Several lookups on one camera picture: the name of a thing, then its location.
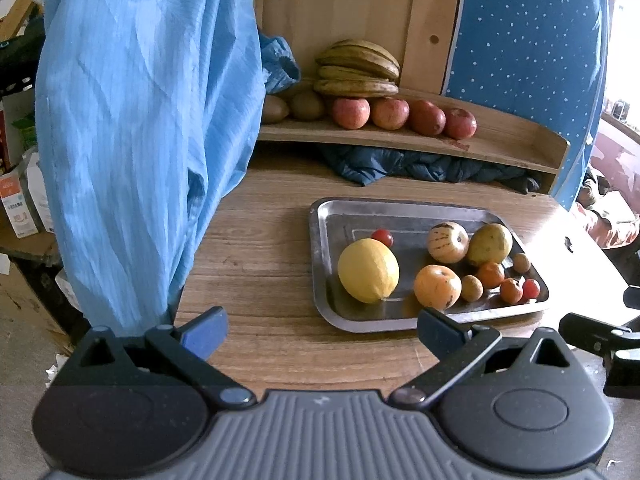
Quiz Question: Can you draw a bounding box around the cream striped melon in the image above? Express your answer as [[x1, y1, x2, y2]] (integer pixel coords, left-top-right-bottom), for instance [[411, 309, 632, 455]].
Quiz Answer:
[[427, 221, 470, 264]]

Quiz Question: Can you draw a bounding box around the brown kiwi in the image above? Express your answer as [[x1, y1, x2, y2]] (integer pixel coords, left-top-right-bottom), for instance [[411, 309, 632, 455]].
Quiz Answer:
[[290, 91, 326, 121], [261, 94, 291, 124]]

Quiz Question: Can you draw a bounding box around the beige cloth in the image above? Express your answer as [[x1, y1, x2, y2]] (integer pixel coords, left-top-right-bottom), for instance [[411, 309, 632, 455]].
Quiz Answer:
[[575, 167, 640, 251]]

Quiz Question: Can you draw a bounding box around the dark blue cloth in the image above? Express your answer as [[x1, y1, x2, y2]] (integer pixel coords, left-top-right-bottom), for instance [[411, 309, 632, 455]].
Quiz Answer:
[[317, 145, 541, 195]]

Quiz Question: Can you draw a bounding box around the dark red surface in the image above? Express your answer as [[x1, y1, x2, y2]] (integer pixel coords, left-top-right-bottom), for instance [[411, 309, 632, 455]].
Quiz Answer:
[[590, 115, 640, 186]]

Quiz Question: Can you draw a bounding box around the metal tray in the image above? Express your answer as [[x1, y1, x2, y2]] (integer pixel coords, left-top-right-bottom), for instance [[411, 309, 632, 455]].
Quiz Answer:
[[308, 197, 550, 333]]

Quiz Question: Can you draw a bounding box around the red apple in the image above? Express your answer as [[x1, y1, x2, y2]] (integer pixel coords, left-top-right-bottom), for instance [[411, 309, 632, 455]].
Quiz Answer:
[[444, 107, 478, 139], [408, 100, 447, 137], [332, 97, 371, 130], [370, 97, 410, 130]]

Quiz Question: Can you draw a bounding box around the wooden shelf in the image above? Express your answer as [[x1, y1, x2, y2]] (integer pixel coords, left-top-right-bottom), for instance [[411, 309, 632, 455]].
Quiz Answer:
[[255, 87, 571, 196]]

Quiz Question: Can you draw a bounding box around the orange persimmon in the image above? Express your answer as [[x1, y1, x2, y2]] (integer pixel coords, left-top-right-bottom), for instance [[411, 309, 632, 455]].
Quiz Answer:
[[413, 264, 463, 310]]

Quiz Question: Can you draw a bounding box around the blue white-dotted cloth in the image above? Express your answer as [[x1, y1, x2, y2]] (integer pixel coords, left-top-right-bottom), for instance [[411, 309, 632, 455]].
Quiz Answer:
[[440, 0, 613, 211]]

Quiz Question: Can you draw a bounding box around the bunch of bananas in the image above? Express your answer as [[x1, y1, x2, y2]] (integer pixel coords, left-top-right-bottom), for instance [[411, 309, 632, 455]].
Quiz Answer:
[[313, 39, 401, 98]]

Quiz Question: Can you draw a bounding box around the yellow lemon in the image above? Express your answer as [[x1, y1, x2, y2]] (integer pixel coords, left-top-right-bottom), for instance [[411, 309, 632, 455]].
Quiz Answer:
[[337, 238, 401, 304]]

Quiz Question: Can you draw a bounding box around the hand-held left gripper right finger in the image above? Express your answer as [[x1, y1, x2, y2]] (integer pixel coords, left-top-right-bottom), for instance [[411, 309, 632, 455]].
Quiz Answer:
[[389, 307, 583, 408]]

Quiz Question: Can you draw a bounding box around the light blue curtain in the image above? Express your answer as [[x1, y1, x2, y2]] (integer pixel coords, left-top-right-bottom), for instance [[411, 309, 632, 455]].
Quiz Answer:
[[35, 0, 265, 336]]

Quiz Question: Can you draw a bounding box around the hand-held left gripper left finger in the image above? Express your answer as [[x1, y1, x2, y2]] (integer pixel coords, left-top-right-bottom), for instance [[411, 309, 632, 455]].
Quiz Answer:
[[57, 306, 257, 409]]

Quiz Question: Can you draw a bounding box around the white orange-label box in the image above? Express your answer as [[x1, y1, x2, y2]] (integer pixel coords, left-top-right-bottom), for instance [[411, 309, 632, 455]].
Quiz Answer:
[[0, 172, 40, 239]]

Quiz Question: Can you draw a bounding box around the yellow pear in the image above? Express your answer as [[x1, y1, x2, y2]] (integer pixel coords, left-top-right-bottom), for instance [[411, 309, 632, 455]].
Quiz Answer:
[[466, 223, 514, 267]]

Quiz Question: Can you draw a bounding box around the crumpled blue plastic bag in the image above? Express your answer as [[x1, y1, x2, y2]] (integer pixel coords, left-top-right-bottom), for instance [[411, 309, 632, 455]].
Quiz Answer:
[[259, 35, 302, 95]]

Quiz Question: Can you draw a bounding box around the brown cardboard box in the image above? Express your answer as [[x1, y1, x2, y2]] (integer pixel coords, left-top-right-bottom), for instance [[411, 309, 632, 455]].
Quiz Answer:
[[0, 260, 76, 356]]

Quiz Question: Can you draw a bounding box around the small tangerine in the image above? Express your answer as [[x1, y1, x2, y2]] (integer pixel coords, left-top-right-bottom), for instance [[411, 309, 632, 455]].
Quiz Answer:
[[476, 262, 506, 290], [500, 278, 524, 304]]

